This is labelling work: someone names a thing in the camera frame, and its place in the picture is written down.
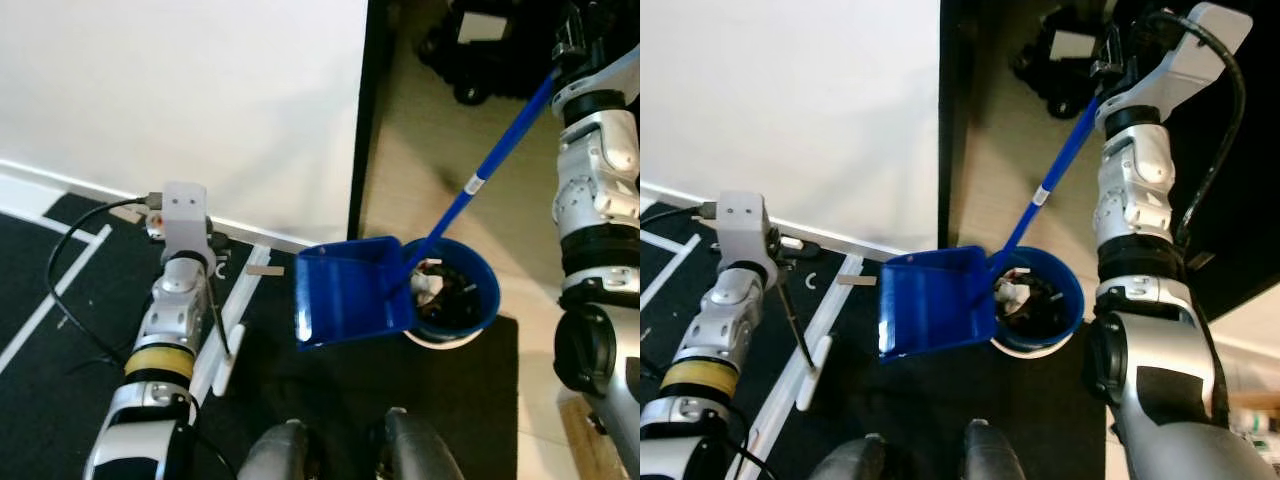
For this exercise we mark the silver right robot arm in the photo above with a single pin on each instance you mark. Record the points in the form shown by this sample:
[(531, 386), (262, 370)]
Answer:
[(595, 190), (1130, 200)]

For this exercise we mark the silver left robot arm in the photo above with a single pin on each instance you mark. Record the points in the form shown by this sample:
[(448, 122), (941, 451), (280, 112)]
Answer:
[(172, 310), (725, 320)]

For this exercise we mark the white floor tape strip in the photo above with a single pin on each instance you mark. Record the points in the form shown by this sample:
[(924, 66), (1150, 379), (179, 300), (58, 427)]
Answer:
[(250, 285), (60, 292), (665, 285), (838, 300)]

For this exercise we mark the black floor mat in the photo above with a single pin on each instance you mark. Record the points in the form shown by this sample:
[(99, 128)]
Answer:
[(450, 400), (1040, 410)]

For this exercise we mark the black wheeled equipment base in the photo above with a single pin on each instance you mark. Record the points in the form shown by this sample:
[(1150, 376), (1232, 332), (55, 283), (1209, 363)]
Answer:
[(1060, 75), (480, 60)]

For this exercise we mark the tan masking tape piece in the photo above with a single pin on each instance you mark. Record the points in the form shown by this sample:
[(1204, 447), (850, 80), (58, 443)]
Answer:
[(855, 280), (125, 213), (265, 269)]

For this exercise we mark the black door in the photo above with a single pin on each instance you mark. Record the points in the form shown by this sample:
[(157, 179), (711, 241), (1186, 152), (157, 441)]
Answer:
[(1250, 200)]

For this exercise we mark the grey left robot leg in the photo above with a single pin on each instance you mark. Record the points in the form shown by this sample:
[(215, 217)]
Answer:
[(850, 460), (280, 455)]

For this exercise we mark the grey robot leg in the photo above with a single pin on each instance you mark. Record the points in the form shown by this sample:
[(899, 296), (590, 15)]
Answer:
[(420, 450), (995, 455), (280, 455), (850, 460)]

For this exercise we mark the crumpled white paper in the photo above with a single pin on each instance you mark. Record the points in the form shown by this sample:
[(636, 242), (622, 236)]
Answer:
[(1008, 292), (428, 283)]

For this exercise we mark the blue round waste bucket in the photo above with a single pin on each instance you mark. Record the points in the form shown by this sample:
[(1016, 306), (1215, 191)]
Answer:
[(486, 298), (1072, 305)]

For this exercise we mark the grey right robot leg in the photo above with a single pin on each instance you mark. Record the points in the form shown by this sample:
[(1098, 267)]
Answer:
[(420, 450), (995, 455)]

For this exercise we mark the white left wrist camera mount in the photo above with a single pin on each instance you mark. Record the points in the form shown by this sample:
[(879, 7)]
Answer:
[(745, 225), (185, 220)]

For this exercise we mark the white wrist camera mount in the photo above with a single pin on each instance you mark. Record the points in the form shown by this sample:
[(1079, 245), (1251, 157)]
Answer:
[(610, 75), (745, 225), (185, 220), (1185, 65)]

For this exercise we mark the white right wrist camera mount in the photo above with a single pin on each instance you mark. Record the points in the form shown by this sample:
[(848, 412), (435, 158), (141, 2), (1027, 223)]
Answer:
[(610, 75), (1185, 65)]

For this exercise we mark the black door frame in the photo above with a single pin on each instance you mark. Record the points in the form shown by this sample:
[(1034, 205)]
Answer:
[(960, 100), (370, 100)]

